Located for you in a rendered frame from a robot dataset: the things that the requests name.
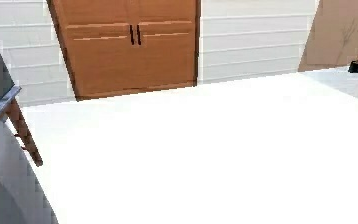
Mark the white rounded chair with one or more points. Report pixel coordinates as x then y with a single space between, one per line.
7 180

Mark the grey table with wooden legs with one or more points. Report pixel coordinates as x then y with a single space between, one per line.
18 123

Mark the brown wooden double door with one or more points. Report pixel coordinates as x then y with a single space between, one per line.
127 60

